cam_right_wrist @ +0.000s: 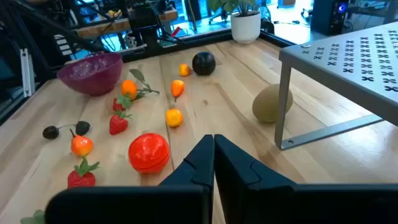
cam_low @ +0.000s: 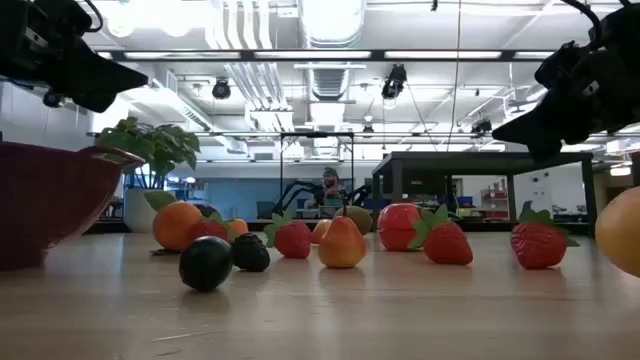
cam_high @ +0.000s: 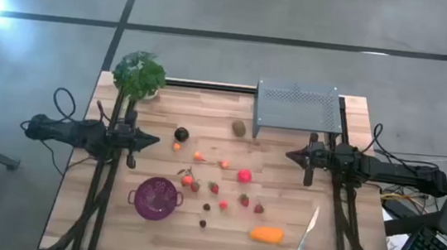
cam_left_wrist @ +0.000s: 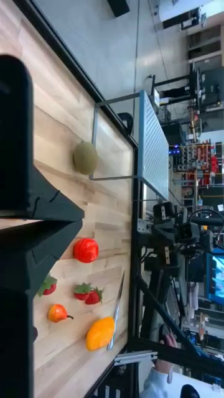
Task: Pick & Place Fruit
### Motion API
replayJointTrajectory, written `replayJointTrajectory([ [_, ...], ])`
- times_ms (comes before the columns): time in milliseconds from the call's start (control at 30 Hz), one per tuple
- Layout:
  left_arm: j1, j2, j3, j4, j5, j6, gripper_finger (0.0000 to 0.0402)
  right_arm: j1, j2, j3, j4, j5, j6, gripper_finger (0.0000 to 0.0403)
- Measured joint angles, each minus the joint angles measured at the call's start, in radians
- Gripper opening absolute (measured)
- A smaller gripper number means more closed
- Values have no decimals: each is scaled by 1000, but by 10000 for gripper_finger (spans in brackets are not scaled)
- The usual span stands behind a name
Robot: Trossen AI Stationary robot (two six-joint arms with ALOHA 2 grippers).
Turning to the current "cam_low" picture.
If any red toy tomato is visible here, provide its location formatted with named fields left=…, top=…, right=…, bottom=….
left=376, top=202, right=426, bottom=252

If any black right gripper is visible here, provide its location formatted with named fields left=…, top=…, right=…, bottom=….
left=492, top=4, right=640, bottom=161

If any yellow-orange toy pear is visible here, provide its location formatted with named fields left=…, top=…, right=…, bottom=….
left=317, top=202, right=368, bottom=270

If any person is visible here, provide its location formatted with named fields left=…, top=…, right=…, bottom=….
left=319, top=166, right=346, bottom=207

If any thin hanging cable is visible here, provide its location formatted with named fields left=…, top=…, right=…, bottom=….
left=452, top=0, right=462, bottom=151

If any silver ventilation duct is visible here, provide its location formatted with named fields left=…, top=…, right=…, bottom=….
left=298, top=0, right=367, bottom=49

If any toy orange with leaf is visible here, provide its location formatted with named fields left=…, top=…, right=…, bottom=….
left=144, top=189, right=204, bottom=256

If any dark round toy plum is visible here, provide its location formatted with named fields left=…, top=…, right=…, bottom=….
left=193, top=202, right=220, bottom=220
left=178, top=235, right=235, bottom=293

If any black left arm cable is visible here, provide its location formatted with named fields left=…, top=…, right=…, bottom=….
left=79, top=0, right=105, bottom=34

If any black beam with light strips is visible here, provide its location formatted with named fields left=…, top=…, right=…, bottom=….
left=94, top=48, right=556, bottom=63

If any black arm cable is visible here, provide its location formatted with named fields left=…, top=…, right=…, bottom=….
left=559, top=0, right=604, bottom=51
left=79, top=0, right=105, bottom=34

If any red toy strawberry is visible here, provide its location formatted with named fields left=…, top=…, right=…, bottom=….
left=187, top=212, right=236, bottom=246
left=263, top=209, right=313, bottom=260
left=509, top=208, right=581, bottom=271
left=408, top=203, right=474, bottom=266

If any red storage rack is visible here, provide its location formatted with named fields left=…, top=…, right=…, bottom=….
left=479, top=187, right=511, bottom=221

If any brown toy kiwi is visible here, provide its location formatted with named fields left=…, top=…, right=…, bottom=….
left=333, top=204, right=374, bottom=236

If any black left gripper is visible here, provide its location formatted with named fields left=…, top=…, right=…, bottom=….
left=0, top=0, right=150, bottom=114

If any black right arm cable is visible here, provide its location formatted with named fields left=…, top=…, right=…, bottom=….
left=559, top=0, right=604, bottom=51

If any dark red bowl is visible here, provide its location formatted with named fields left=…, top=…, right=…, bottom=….
left=0, top=141, right=146, bottom=271

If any black toy blackberry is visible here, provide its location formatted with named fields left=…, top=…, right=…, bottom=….
left=230, top=232, right=272, bottom=273

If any black aluminium table frame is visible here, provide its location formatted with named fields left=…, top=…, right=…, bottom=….
left=84, top=218, right=596, bottom=237

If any black metal frame stand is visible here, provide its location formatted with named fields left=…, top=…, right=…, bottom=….
left=278, top=131, right=356, bottom=221

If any orange toy mango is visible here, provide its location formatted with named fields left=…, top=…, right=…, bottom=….
left=594, top=185, right=640, bottom=279

